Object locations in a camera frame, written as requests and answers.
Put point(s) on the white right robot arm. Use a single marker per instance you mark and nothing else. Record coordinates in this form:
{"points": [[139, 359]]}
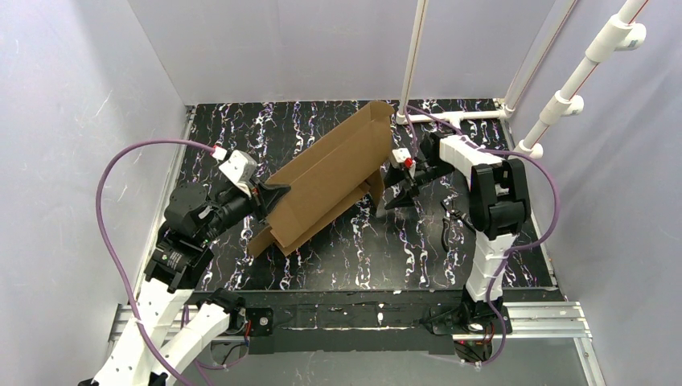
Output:
{"points": [[498, 199]]}

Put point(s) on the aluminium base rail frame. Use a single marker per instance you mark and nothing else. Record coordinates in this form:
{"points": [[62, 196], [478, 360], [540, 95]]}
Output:
{"points": [[400, 320]]}

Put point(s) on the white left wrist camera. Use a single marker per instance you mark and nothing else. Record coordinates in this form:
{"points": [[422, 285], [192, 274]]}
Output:
{"points": [[239, 168]]}

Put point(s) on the white PVC camera pole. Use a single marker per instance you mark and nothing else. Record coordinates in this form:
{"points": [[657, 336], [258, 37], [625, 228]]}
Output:
{"points": [[620, 32]]}

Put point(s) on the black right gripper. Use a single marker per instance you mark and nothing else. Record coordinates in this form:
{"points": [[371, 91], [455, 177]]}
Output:
{"points": [[407, 178]]}

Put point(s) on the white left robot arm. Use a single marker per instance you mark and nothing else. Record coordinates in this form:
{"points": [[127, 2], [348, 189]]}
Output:
{"points": [[144, 354]]}

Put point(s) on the black handled pliers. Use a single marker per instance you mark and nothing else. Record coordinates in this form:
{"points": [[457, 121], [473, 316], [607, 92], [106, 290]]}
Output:
{"points": [[455, 225]]}

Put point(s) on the brown cardboard box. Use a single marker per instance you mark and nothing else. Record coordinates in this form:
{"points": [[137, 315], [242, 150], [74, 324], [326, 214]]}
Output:
{"points": [[328, 178]]}

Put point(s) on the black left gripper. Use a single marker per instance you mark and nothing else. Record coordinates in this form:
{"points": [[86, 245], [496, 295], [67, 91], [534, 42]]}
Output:
{"points": [[256, 199]]}

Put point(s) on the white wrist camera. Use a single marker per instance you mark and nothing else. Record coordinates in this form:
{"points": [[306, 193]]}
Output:
{"points": [[401, 159], [239, 168]]}

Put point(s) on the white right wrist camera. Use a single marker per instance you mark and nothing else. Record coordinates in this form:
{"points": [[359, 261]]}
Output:
{"points": [[401, 159]]}

